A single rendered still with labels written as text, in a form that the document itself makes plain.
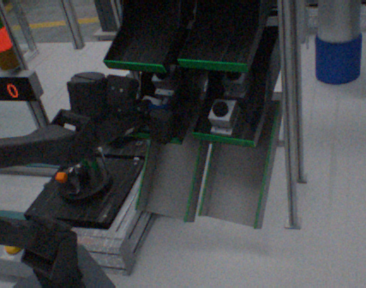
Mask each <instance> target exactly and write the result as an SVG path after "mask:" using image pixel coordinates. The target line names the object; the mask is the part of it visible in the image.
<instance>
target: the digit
mask: <svg viewBox="0 0 366 288"><path fill-rule="evenodd" d="M0 81H1V82H2V85H3V88H4V91H5V92H6V94H7V95H8V99H24V98H23V96H22V95H21V90H20V88H19V86H18V84H17V82H16V80H10V79H4V80H0Z"/></svg>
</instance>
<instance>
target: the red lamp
mask: <svg viewBox="0 0 366 288"><path fill-rule="evenodd" d="M10 47H12V43H11V41H10V39H9V36H8V34H7V32H6V28H5V27H4V28H3V29H1V30H0V52H1V51H5V50H8V49H9V48H10Z"/></svg>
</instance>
